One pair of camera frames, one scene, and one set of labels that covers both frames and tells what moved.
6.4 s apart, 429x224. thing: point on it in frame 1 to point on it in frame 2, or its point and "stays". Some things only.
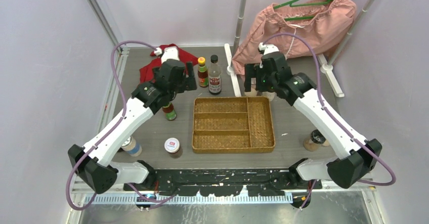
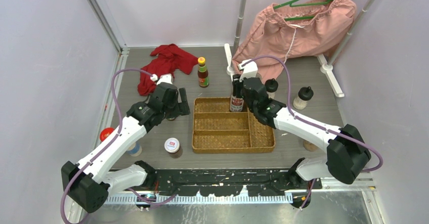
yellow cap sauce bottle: (203, 76) stays
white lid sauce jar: (172, 145) stays
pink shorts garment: (305, 28) stays
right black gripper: (254, 70) to (237, 85)
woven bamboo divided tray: (232, 124) stays
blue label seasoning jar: (130, 146) stays
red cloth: (146, 71) stays
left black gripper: (188, 83) to (182, 106)
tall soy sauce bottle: (214, 73) to (236, 104)
